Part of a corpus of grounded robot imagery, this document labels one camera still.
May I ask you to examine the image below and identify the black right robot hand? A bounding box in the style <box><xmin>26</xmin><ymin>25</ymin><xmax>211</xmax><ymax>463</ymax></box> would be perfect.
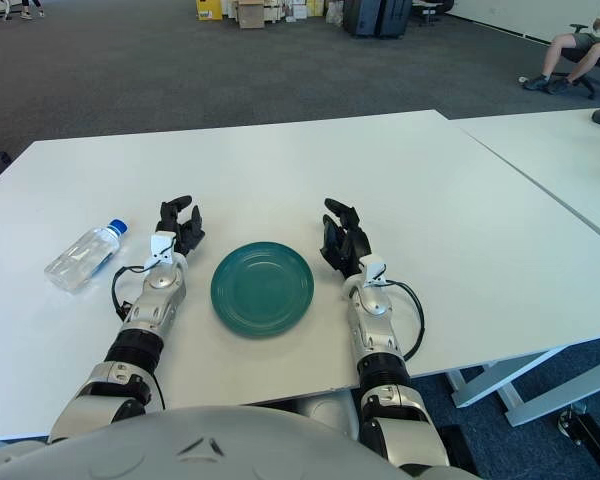
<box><xmin>318</xmin><ymin>197</ymin><xmax>373</xmax><ymax>279</ymax></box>

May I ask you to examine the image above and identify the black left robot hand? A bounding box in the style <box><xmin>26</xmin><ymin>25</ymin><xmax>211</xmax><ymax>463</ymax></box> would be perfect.
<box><xmin>154</xmin><ymin>195</ymin><xmax>206</xmax><ymax>259</ymax></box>

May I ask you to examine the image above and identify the clear bottle with blue cap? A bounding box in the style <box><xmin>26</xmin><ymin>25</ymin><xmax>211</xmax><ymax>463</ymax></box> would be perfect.
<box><xmin>43</xmin><ymin>218</ymin><xmax>130</xmax><ymax>295</ymax></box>

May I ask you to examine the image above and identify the green round plate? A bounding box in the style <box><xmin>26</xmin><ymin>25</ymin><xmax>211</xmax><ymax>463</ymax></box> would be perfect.
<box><xmin>210</xmin><ymin>241</ymin><xmax>315</xmax><ymax>341</ymax></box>

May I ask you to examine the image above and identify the grey robot torso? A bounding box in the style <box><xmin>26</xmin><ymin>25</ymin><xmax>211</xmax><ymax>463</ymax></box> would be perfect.
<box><xmin>0</xmin><ymin>404</ymin><xmax>431</xmax><ymax>480</ymax></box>

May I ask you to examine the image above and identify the yellow box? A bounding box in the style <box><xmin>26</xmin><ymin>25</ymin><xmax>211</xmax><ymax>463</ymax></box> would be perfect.
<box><xmin>195</xmin><ymin>0</ymin><xmax>225</xmax><ymax>22</ymax></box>

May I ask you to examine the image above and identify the brown cardboard box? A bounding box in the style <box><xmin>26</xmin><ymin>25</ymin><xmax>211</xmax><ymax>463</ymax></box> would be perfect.
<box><xmin>235</xmin><ymin>0</ymin><xmax>267</xmax><ymax>30</ymax></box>

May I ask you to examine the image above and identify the stack of white boxes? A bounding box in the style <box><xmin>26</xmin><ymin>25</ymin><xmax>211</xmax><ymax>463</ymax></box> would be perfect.
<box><xmin>264</xmin><ymin>0</ymin><xmax>326</xmax><ymax>24</ymax></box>

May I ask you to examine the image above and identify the seated person in shorts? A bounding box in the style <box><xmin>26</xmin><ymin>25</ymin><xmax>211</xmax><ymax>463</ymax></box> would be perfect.
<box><xmin>523</xmin><ymin>0</ymin><xmax>600</xmax><ymax>95</ymax></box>

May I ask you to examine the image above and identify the black office chair under person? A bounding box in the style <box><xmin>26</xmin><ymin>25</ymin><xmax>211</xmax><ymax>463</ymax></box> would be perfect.
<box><xmin>549</xmin><ymin>23</ymin><xmax>600</xmax><ymax>100</ymax></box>

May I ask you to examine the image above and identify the black stand with caster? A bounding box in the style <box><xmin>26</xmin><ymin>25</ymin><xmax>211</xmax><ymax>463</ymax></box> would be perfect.
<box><xmin>557</xmin><ymin>402</ymin><xmax>600</xmax><ymax>480</ymax></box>

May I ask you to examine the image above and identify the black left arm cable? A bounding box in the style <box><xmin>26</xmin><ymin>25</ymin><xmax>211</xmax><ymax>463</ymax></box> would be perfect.
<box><xmin>111</xmin><ymin>263</ymin><xmax>154</xmax><ymax>321</ymax></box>

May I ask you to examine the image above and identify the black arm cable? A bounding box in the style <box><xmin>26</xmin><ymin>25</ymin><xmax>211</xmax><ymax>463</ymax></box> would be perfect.
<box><xmin>379</xmin><ymin>277</ymin><xmax>426</xmax><ymax>361</ymax></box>
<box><xmin>111</xmin><ymin>263</ymin><xmax>154</xmax><ymax>321</ymax></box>

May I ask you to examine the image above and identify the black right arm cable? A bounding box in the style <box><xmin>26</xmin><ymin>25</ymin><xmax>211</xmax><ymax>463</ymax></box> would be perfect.
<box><xmin>379</xmin><ymin>277</ymin><xmax>426</xmax><ymax>361</ymax></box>

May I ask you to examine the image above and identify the white table leg frame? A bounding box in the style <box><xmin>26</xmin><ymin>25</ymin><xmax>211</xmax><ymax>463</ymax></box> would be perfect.
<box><xmin>444</xmin><ymin>339</ymin><xmax>600</xmax><ymax>426</ymax></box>

